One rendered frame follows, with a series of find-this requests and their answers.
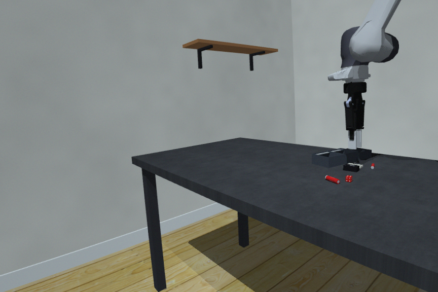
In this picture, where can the dark grey three-compartment bin rack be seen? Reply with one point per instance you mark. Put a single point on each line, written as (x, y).
(340, 156)

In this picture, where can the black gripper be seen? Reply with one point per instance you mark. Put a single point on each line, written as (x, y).
(354, 112)

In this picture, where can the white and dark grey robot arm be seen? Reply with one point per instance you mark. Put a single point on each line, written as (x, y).
(367, 43)

